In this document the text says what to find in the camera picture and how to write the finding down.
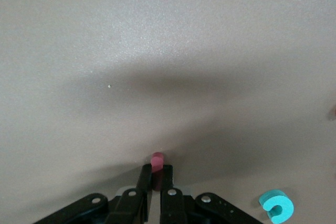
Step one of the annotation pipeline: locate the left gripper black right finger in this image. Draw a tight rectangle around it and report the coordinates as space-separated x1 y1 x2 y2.
159 165 263 224

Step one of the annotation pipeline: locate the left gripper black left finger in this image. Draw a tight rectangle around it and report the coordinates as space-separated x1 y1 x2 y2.
34 165 153 224

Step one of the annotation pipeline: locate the dark red letter l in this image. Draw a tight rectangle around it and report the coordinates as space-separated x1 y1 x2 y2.
151 152 165 191

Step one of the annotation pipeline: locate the teal letter c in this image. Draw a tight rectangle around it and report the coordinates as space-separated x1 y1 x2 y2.
258 190 295 224

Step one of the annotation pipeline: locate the brown table cover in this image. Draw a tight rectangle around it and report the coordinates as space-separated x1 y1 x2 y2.
0 0 336 224

